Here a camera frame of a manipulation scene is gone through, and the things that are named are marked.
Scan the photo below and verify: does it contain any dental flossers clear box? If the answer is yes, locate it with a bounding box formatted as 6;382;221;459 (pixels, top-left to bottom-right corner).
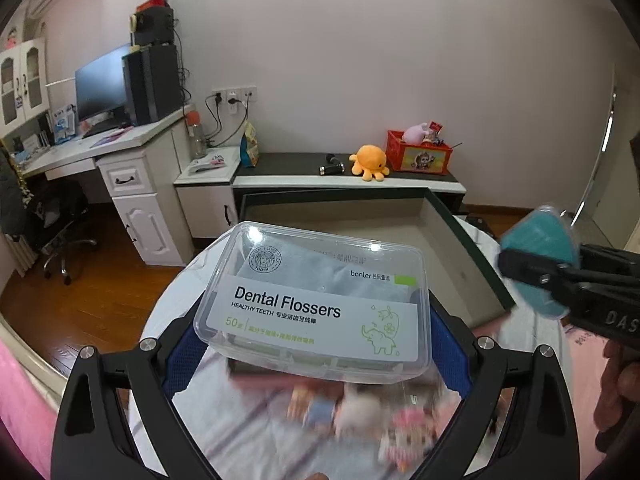
193;221;432;385

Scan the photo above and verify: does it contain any white desk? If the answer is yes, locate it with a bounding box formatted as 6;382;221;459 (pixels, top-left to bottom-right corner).
23;110;194;266

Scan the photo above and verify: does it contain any black massage gun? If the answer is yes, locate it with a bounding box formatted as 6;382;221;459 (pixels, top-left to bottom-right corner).
319;154;345;177

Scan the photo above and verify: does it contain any orange octopus plush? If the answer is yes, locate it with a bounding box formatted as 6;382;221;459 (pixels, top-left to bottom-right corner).
349;144;390;182

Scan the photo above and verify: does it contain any pink plush toy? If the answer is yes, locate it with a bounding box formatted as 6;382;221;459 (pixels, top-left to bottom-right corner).
401;122;428;145

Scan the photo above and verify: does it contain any orange cap bottle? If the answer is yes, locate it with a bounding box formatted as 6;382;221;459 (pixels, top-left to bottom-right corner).
186;110;206;159

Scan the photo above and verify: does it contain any yellow snack bag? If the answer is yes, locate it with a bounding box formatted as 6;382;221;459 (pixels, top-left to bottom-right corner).
240;120;259;168

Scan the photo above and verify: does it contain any black office chair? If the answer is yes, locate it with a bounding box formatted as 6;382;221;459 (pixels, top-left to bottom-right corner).
8;179;99;286

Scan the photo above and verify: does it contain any black white tv cabinet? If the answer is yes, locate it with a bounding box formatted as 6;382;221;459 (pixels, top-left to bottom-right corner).
174;148;466;240

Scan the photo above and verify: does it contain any white wall socket strip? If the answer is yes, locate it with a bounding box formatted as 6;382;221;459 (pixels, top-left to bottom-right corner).
210;86;258;103

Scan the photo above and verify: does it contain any black computer monitor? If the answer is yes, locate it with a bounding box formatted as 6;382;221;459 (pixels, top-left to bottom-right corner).
75;44;129;122

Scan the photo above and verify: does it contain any black speaker with red flag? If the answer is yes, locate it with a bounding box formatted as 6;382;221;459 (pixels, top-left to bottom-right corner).
129;0;175;48

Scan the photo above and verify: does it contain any pink bed quilt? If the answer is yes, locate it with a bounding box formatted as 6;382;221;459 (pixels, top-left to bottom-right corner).
1;344;56;479

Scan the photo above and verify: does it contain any pink block figure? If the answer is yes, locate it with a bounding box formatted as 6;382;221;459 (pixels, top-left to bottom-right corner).
378;406;438;472

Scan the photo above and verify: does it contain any black computer tower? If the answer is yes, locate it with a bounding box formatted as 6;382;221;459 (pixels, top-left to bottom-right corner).
122;44;183;126

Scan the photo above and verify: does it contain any white glass cabinet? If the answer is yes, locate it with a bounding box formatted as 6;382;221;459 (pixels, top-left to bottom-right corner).
0;38;50;139

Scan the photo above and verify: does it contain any pink black storage box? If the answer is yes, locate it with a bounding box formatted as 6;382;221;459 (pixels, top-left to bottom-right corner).
226;186;516;376

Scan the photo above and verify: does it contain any red toy crate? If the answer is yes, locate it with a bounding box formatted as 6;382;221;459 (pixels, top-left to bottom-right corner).
385;130;452;176

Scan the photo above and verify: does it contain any person right hand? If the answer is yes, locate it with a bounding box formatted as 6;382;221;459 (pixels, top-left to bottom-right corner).
593;340;640;431

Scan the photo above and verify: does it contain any clear round floss container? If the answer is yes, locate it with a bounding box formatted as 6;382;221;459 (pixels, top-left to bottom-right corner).
497;205;579;318

